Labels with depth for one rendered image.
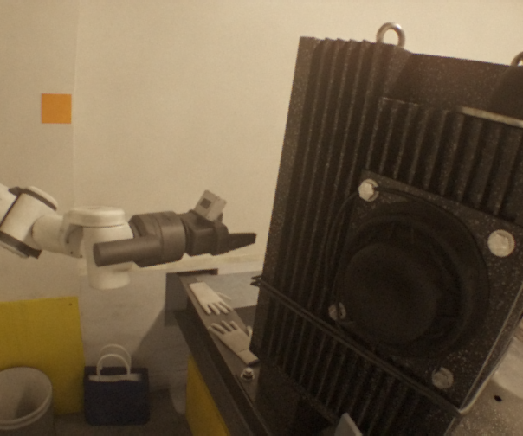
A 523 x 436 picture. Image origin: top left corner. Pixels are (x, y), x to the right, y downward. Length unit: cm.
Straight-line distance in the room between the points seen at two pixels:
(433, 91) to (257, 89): 100
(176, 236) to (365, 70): 42
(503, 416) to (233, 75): 141
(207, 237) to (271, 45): 110
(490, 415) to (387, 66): 80
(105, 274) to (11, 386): 128
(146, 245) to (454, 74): 55
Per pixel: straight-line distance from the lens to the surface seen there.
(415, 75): 70
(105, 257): 54
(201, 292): 154
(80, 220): 60
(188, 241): 63
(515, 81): 56
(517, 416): 107
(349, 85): 68
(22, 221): 78
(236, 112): 155
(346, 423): 62
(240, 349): 128
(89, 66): 141
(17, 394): 185
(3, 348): 175
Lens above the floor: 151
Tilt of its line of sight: 20 degrees down
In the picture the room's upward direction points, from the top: 9 degrees clockwise
